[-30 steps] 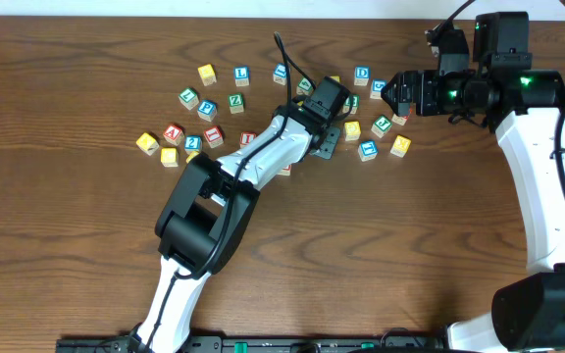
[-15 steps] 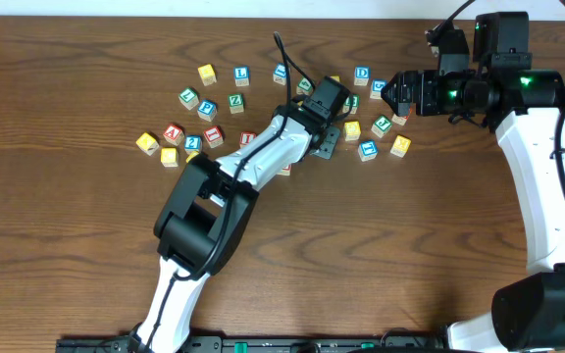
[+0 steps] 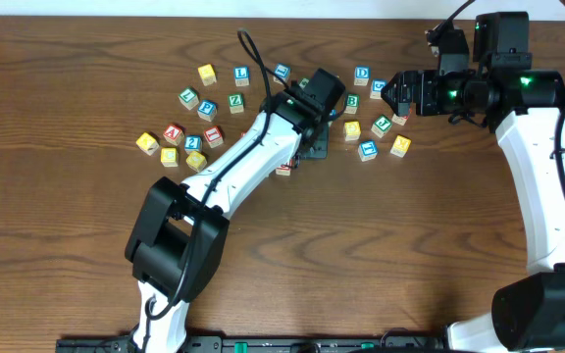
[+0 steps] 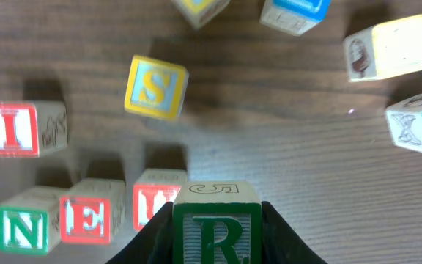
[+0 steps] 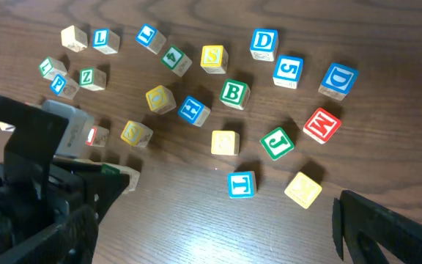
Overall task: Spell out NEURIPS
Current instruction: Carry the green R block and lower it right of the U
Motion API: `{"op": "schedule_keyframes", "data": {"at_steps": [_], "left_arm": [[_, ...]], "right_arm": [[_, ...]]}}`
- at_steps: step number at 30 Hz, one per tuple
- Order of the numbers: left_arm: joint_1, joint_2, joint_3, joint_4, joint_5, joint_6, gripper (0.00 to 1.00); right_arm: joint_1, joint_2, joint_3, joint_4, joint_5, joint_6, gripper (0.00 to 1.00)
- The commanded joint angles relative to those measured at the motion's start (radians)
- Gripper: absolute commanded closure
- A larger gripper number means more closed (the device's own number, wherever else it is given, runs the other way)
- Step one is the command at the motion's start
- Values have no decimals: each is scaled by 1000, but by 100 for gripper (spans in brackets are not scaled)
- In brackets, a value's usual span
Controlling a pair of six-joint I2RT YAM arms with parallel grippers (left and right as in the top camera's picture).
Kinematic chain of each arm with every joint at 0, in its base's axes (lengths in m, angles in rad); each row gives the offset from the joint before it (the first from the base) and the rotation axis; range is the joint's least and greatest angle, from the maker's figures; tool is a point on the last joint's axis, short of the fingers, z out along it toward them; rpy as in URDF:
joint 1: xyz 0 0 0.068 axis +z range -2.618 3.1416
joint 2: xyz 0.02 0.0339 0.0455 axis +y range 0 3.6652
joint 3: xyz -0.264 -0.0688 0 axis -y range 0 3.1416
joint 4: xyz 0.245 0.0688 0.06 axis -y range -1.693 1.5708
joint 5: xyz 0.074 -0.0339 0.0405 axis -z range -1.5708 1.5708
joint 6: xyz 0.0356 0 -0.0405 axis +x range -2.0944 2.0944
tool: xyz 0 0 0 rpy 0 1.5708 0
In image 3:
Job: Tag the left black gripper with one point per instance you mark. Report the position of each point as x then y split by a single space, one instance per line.
316 144

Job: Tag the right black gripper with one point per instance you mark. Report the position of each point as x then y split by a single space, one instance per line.
407 92

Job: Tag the red U block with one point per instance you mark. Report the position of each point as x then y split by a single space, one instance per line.
285 169

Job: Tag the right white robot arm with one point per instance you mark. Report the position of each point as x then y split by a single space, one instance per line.
522 110

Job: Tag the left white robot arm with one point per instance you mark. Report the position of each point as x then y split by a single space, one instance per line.
178 239

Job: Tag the red block under gripper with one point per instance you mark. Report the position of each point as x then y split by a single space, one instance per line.
401 120

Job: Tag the blue 5 block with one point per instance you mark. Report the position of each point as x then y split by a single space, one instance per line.
377 86

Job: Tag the green J block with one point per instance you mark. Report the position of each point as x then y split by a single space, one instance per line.
381 126

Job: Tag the yellow block centre right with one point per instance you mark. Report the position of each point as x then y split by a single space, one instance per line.
351 130

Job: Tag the yellow M block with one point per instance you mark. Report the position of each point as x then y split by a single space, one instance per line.
400 146

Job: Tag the blue D block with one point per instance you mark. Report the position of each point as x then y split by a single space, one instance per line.
361 76

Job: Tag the green B block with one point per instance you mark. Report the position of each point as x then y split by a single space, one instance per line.
352 103

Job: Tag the blue T block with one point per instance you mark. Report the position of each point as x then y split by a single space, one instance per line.
367 150

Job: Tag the green 4 block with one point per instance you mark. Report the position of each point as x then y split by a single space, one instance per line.
303 82

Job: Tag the blue L block right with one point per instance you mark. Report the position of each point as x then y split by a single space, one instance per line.
282 74

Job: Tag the blue l block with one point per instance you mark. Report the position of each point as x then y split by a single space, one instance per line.
282 74
241 76

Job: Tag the green Z block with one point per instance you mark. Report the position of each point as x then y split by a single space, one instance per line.
236 103

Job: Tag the blue L block left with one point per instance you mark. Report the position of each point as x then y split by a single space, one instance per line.
241 76

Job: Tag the red I block left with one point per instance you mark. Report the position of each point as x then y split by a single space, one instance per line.
214 136

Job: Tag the blue P block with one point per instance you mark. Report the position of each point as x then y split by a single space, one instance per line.
207 110

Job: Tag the yellow Q block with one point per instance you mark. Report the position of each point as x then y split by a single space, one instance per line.
196 161

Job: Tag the blue 2 block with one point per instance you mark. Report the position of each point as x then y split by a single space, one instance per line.
192 143

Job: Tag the yellow block top left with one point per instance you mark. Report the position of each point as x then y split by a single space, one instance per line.
207 74

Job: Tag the green 7 block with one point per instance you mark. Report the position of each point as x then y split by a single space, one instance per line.
189 98

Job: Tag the red A block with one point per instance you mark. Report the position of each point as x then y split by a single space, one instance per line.
173 134

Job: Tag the yellow C block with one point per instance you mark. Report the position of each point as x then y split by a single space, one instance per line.
170 157

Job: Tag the yellow K block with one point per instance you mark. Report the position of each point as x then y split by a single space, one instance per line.
147 143

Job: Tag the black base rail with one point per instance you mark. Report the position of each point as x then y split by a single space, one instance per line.
395 342

